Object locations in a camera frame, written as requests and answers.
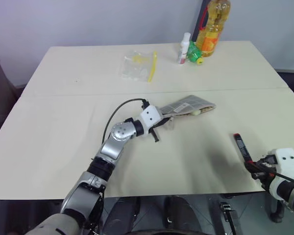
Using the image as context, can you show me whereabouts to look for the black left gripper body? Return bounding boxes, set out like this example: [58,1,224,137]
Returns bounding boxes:
[148,117,169,135]

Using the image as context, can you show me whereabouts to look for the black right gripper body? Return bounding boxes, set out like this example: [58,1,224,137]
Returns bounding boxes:
[257,153,279,190]

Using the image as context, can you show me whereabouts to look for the red and black marker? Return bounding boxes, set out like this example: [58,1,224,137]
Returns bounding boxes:
[233,133,254,167]

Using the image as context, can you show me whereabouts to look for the grey grid pouch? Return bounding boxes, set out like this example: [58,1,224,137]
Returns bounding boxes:
[159,94,217,118]

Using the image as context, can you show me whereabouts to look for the clear yellow-zip plastic bag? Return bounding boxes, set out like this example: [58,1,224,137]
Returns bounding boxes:
[119,50,159,83]

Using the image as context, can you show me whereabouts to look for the black metal stand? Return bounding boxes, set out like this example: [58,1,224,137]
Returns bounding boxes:
[218,201,239,235]

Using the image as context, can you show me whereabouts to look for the green plastic bottle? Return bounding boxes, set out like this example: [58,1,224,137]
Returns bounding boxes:
[186,40,204,65]

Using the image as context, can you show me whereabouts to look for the small white bottle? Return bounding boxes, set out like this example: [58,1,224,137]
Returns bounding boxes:
[177,32,192,65]

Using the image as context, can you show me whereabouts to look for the dark furniture edge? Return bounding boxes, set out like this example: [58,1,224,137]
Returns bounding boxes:
[276,69,294,105]

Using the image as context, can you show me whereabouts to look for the large cooking oil bottle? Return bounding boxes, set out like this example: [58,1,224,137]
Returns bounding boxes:
[195,0,232,58]

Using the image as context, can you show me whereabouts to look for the dark chair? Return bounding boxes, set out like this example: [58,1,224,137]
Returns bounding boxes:
[0,57,22,146]

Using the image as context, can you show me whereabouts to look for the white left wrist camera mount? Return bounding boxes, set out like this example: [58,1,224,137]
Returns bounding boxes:
[139,105,163,136]

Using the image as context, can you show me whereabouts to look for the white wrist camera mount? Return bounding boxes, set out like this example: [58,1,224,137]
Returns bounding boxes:
[139,105,163,136]
[269,147,294,197]

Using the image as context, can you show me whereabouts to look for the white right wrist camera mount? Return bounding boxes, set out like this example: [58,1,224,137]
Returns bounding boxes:
[269,147,294,197]

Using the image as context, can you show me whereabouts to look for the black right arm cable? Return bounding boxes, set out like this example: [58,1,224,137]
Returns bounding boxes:
[266,170,294,187]

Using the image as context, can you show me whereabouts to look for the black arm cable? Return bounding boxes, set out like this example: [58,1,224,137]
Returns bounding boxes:
[101,98,148,144]
[266,170,294,187]

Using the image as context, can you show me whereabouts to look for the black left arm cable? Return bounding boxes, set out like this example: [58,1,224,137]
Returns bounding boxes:
[101,98,148,144]

